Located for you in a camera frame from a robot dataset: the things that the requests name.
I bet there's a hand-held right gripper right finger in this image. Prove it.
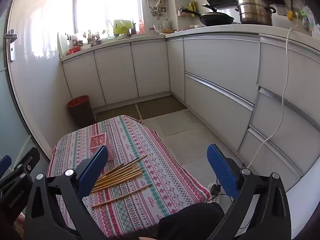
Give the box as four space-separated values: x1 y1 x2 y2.
206 144 292 240

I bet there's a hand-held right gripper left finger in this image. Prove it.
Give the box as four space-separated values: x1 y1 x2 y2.
24 144 109 240

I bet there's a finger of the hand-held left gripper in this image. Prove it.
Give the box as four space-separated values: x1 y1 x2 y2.
0 155 12 178
0 147 41 191

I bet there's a bundle of bamboo chopsticks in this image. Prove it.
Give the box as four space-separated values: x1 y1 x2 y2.
90 154 148 193

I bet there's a pink perforated chopstick holder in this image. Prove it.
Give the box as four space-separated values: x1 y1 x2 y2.
90 133 114 162

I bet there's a red-rimmed trash bin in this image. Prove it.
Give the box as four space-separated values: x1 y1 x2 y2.
66 95 96 128

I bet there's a person's dark trouser leg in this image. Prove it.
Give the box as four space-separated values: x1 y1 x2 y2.
157 202 225 240

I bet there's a small brown floor mat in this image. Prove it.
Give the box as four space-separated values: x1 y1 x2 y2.
95 104 141 123

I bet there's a patterned woven tablecloth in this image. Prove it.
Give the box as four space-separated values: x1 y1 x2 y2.
46 115 210 238

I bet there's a large brown floor mat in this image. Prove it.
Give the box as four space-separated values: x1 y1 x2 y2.
136 95 187 120

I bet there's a white cutting board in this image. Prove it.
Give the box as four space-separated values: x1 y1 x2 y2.
57 32 69 55

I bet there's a yellow-green kettle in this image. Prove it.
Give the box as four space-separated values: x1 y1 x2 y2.
113 19 132 37

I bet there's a black wok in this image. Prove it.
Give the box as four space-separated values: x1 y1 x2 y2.
179 4 235 27

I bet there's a bright kitchen window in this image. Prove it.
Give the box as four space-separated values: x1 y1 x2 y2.
74 0 145 34

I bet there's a stainless steel steamer pot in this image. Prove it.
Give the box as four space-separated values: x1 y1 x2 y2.
235 0 277 26

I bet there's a yellow dish soap bottle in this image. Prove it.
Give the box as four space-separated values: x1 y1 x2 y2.
188 1 198 18

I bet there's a yellow hanging tool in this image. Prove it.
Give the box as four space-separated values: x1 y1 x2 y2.
287 0 294 22

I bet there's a metal door handle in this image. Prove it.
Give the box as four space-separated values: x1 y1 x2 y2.
4 29 16 62

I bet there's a white power cable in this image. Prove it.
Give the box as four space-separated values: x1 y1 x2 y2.
246 17 300 169

